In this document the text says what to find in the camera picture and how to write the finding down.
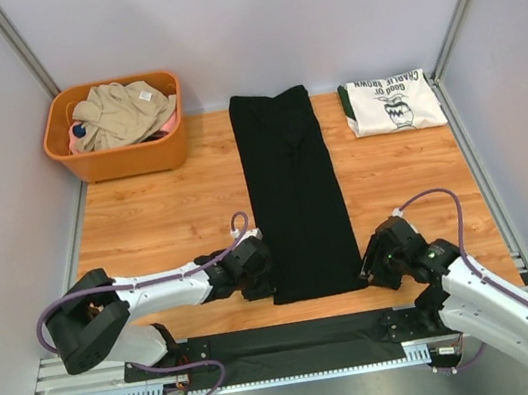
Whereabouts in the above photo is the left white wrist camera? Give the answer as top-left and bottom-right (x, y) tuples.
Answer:
(230, 228), (263, 246)

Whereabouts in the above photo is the folded white printed t shirt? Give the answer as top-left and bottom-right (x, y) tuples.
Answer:
(336, 69), (447, 138)

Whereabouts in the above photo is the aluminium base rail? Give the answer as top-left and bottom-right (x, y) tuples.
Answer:
(27, 277), (528, 395)

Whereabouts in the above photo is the black base cloth strip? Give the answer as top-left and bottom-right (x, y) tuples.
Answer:
(181, 308), (443, 386)

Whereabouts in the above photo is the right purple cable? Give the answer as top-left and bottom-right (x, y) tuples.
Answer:
(389, 172), (528, 395)

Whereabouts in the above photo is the black t shirt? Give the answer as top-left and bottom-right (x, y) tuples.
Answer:
(228, 85), (367, 305)

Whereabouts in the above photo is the blue garment in basket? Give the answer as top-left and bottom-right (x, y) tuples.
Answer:
(72, 124), (86, 138)

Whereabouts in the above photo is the beige shirt in basket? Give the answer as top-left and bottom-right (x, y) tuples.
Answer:
(71, 80), (178, 154)

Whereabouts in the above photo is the pink garment in basket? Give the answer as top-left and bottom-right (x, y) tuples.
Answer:
(68, 112), (178, 154)

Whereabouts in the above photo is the left aluminium corner post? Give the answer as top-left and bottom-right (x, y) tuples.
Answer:
(0, 6), (60, 98)

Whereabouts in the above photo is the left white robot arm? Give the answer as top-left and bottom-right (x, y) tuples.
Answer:
(36, 228), (271, 378)

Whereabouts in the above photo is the orange plastic basket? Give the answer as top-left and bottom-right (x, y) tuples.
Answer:
(43, 71), (188, 183)

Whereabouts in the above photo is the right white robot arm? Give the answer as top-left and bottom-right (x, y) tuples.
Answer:
(361, 216), (528, 368)

